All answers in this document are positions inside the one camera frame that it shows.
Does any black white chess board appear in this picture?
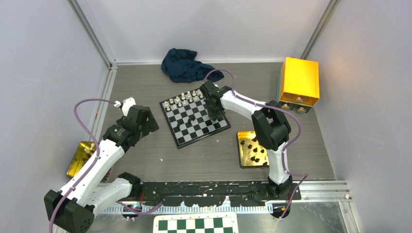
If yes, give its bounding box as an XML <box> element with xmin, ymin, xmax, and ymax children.
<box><xmin>159</xmin><ymin>89</ymin><xmax>231</xmax><ymax>149</ymax></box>

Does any orange drawer box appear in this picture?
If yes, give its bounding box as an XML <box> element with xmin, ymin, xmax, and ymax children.
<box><xmin>276</xmin><ymin>57</ymin><xmax>320</xmax><ymax>114</ymax></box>

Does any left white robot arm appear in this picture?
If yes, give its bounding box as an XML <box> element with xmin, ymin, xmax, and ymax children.
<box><xmin>44</xmin><ymin>105</ymin><xmax>159</xmax><ymax>233</ymax></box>

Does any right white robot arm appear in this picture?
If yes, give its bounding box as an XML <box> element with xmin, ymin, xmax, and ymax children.
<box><xmin>200</xmin><ymin>81</ymin><xmax>292</xmax><ymax>200</ymax></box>

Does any gold tin with white pieces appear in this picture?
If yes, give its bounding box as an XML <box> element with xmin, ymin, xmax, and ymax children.
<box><xmin>66</xmin><ymin>141</ymin><xmax>96</xmax><ymax>178</ymax></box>

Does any gold tin with black pieces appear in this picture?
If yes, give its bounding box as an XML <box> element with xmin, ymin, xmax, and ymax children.
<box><xmin>237</xmin><ymin>131</ymin><xmax>269</xmax><ymax>169</ymax></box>

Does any green white checker board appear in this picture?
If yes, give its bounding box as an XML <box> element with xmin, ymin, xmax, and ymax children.
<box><xmin>153</xmin><ymin>212</ymin><xmax>239</xmax><ymax>233</ymax></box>

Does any dark blue cloth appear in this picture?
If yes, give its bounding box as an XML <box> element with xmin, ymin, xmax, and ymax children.
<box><xmin>161</xmin><ymin>48</ymin><xmax>224</xmax><ymax>83</ymax></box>

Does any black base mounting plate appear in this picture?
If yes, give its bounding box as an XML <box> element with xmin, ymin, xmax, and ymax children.
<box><xmin>121</xmin><ymin>181</ymin><xmax>297</xmax><ymax>207</ymax></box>

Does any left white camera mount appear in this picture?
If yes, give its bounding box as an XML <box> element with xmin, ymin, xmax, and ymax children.
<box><xmin>113</xmin><ymin>97</ymin><xmax>136</xmax><ymax>117</ymax></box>

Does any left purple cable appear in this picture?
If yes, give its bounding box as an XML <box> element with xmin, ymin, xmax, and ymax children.
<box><xmin>48</xmin><ymin>98</ymin><xmax>163</xmax><ymax>233</ymax></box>

